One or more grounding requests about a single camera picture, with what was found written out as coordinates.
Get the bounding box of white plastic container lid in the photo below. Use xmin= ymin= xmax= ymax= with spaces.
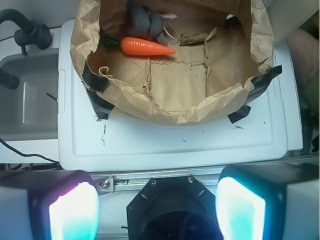
xmin=58 ymin=20 xmax=294 ymax=172

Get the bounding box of aluminium rail with bracket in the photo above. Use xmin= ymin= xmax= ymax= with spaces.
xmin=90 ymin=169 xmax=220 ymax=195

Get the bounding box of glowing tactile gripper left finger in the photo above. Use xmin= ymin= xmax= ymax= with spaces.
xmin=0 ymin=170 xmax=100 ymax=240

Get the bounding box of black cable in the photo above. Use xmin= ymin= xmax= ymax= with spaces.
xmin=0 ymin=137 xmax=61 ymax=165

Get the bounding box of grey plush mouse toy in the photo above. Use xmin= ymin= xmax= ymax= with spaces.
xmin=124 ymin=0 xmax=180 ymax=46

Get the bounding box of black tape strip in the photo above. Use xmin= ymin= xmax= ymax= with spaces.
xmin=227 ymin=65 xmax=283 ymax=124
xmin=82 ymin=61 xmax=115 ymax=120

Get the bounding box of orange plastic toy carrot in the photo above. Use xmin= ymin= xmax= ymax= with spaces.
xmin=102 ymin=36 xmax=176 ymax=56

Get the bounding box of grey sink basin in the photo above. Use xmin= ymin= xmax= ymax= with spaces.
xmin=0 ymin=48 xmax=59 ymax=141

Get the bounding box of black tape strip right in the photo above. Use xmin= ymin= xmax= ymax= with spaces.
xmin=227 ymin=65 xmax=283 ymax=124

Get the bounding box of black faucet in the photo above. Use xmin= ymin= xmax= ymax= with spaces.
xmin=0 ymin=8 xmax=53 ymax=90

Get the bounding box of black tape strip left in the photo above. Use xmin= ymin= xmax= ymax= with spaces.
xmin=82 ymin=61 xmax=115 ymax=120

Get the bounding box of black octagonal mount plate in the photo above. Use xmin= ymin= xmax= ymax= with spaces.
xmin=126 ymin=176 xmax=224 ymax=240

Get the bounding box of brown paper bag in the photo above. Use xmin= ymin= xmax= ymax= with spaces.
xmin=70 ymin=0 xmax=275 ymax=126

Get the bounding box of small brown wood piece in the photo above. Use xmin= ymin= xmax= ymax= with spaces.
xmin=179 ymin=32 xmax=209 ymax=47

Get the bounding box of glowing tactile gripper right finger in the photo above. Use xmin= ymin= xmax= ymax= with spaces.
xmin=215 ymin=163 xmax=320 ymax=240

